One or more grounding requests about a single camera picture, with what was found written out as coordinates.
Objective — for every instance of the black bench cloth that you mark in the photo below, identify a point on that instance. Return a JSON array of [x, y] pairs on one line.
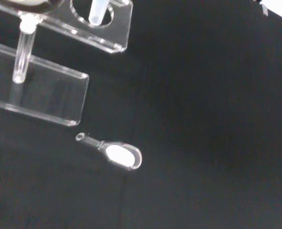
[[202, 119]]

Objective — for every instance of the translucent plastic funnel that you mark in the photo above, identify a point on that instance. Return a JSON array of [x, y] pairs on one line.
[[96, 14]]

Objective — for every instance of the clear acrylic funnel stand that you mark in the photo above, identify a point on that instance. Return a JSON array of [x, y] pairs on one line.
[[59, 95]]

